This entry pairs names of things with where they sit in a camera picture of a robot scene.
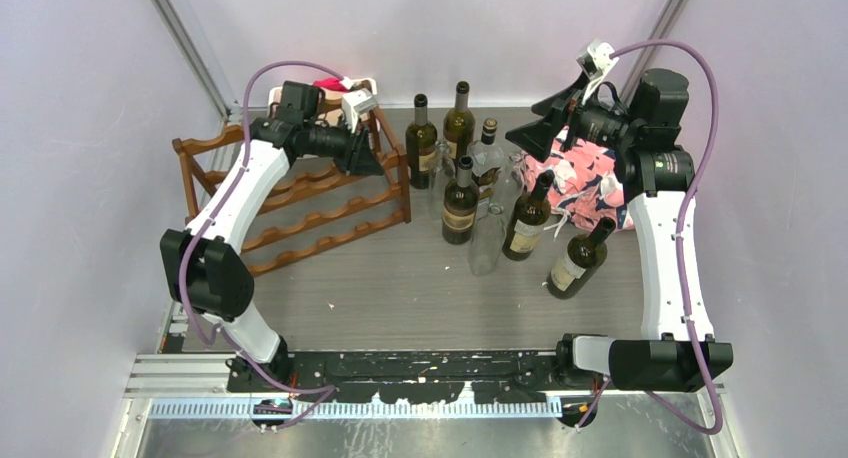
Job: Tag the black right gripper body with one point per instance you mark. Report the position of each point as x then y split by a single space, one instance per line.
599 124

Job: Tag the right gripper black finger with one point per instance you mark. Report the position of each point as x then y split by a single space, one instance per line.
556 107
537 138

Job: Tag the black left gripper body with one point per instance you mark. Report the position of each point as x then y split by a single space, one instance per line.
328 140

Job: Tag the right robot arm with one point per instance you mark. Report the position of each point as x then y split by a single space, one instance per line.
678 351

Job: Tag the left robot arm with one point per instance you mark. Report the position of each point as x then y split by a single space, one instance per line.
203 264

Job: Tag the clear bottle with dark cap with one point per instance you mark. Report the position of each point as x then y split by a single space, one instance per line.
488 159

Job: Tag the clear glass bottle by cloth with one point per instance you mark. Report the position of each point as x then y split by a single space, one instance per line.
510 184

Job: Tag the dark green bottle far left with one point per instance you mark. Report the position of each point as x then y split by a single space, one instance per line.
421 137

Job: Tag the dark green bottle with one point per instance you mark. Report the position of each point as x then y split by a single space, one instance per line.
421 137
459 122

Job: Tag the wooden wine rack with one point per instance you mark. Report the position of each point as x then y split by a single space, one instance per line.
312 194

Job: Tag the dark bottle cream label centre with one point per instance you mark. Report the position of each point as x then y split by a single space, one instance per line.
531 212

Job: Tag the dark green bottle far back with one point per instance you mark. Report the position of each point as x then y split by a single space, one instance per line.
459 122

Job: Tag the small clear glass bottle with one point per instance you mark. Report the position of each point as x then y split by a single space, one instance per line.
441 170

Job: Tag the dark bottle brown label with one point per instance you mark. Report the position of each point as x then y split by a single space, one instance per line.
460 203

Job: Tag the dark bottle white label right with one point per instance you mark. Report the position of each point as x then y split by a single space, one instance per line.
584 255

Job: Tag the white plastic basket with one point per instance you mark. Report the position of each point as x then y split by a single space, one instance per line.
299 103

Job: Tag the red cloth in basket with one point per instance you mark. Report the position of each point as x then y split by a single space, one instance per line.
331 84

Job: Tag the pink shark print cloth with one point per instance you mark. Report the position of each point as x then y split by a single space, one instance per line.
585 188

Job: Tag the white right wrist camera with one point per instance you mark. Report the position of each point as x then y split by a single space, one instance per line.
597 61

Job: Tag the aluminium corner post right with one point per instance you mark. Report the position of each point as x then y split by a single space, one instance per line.
663 26

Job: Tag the aluminium corner post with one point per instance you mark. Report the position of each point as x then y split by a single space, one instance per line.
663 26
188 35

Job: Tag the aluminium corner post left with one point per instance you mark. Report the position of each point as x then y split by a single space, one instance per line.
188 35

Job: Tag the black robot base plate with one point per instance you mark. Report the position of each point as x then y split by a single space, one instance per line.
416 377

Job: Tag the aluminium frame rail front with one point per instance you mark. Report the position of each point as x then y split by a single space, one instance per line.
194 386

